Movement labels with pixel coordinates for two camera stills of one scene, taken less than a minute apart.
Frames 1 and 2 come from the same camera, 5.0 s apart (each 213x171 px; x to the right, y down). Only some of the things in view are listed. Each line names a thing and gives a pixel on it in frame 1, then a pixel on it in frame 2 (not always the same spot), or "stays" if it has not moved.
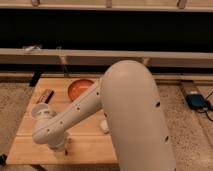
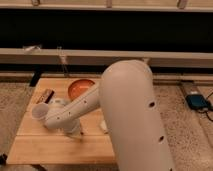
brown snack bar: x=46 y=96 stays
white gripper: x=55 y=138 -> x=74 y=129
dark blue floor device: x=196 y=101 stays
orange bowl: x=77 y=87 stays
